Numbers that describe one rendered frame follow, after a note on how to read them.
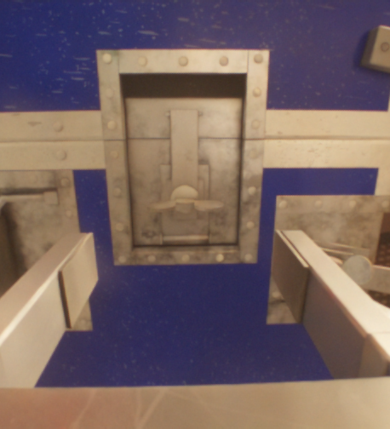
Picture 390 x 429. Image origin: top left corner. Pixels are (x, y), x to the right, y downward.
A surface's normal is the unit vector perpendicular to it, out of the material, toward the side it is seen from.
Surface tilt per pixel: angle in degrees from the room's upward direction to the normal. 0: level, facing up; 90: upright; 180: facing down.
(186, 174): 90
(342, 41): 90
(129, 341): 90
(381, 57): 90
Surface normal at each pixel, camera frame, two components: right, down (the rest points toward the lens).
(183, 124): 0.03, 0.30
